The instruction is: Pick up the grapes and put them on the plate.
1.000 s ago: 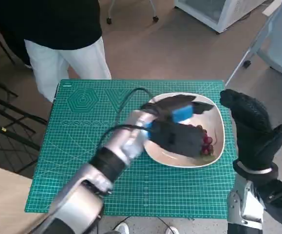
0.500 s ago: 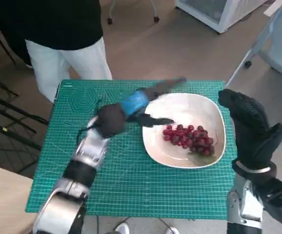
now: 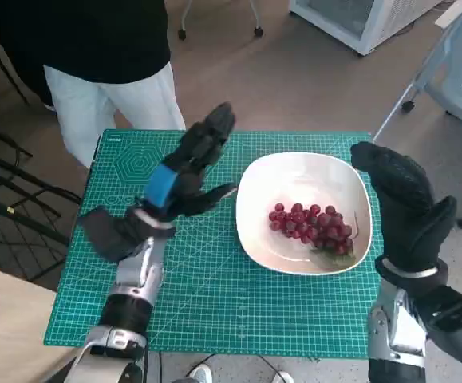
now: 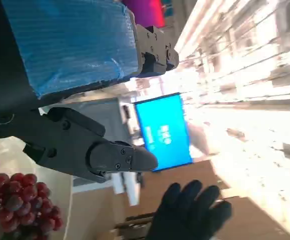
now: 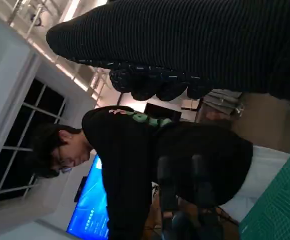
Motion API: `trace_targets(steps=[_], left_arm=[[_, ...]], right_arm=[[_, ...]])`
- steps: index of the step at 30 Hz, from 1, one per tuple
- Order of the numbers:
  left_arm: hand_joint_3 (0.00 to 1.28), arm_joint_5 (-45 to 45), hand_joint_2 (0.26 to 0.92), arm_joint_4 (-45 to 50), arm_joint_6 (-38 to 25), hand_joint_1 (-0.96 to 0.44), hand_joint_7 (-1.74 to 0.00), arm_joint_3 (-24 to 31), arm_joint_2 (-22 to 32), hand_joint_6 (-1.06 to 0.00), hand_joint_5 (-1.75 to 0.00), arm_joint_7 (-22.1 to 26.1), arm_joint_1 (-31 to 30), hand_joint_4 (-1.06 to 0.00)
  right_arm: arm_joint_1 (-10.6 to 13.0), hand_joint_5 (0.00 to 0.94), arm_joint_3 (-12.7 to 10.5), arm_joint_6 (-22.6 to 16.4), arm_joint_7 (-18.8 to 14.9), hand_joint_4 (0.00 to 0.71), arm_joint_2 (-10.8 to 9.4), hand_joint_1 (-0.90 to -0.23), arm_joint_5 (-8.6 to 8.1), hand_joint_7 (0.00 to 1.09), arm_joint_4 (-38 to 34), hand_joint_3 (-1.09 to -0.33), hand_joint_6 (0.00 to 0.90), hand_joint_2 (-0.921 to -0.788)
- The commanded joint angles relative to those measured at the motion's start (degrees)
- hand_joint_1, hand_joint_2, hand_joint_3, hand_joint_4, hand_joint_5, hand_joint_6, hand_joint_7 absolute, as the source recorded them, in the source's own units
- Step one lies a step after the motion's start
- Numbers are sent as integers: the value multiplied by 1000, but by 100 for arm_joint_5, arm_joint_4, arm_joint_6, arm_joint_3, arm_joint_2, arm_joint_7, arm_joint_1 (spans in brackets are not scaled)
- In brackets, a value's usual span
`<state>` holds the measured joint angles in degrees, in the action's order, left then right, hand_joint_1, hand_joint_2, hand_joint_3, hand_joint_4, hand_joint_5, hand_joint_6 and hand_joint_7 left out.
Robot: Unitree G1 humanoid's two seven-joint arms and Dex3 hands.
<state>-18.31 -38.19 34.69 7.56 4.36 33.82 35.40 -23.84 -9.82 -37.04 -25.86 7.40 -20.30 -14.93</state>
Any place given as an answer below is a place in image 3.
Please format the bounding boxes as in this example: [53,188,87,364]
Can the black wire rack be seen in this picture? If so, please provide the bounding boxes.
[0,121,82,281]

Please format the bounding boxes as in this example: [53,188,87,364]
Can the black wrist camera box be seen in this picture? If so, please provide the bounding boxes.
[417,283,462,367]
[79,205,144,263]

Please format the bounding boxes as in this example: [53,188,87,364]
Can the red toy grape bunch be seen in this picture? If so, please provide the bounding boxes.
[267,202,358,269]

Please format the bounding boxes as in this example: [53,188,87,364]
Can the person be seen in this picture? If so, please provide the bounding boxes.
[0,0,188,169]

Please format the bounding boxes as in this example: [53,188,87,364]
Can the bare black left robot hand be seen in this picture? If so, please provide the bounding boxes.
[133,101,240,231]

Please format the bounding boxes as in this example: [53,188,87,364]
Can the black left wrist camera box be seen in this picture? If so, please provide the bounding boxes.
[79,205,144,263]

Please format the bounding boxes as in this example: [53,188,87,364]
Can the white square plate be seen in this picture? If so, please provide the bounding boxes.
[235,152,373,277]

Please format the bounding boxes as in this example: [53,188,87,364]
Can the rolling chair base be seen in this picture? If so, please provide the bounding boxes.
[177,0,265,41]

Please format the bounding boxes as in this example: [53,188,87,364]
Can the white glass-door cabinet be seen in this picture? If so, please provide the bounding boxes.
[287,0,445,57]

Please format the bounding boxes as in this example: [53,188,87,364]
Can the green cutting mat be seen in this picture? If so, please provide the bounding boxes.
[42,128,386,361]

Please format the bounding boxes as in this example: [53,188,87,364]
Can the black floor cable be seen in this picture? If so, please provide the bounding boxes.
[156,352,280,383]

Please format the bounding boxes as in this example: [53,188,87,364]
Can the white robot left foot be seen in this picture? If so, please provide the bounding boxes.
[188,363,214,383]

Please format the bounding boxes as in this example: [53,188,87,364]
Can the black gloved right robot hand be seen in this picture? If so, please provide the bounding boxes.
[349,141,459,277]

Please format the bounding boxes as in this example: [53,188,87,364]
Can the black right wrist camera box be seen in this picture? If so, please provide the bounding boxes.
[417,283,462,367]

